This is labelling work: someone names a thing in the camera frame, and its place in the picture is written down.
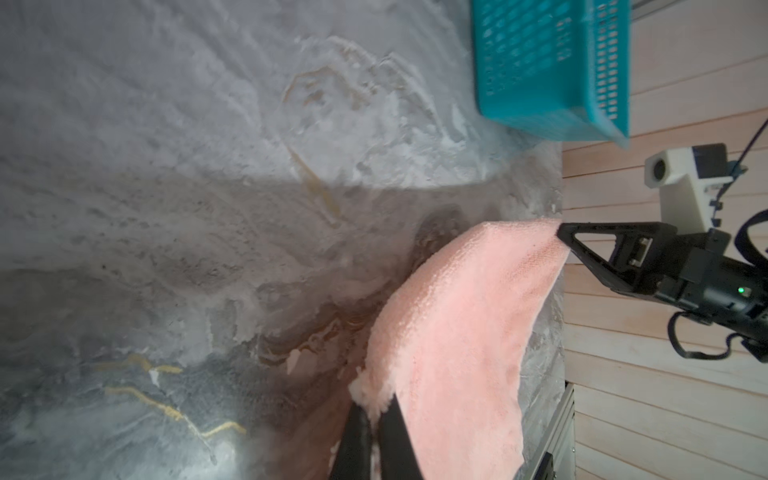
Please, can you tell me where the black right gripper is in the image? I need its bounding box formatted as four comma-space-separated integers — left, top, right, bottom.
557, 222, 767, 363

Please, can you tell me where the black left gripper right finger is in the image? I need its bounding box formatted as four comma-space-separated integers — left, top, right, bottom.
377, 395, 424, 480

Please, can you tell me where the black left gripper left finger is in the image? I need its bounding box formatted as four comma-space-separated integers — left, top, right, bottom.
328, 403, 373, 480

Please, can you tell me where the pink towel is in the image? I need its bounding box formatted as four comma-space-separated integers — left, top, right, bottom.
349, 219, 568, 479

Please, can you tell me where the teal plastic basket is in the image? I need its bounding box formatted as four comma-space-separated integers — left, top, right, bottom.
471, 0, 631, 147

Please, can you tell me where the aluminium frame rail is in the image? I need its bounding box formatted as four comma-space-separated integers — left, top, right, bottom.
515, 382, 576, 479

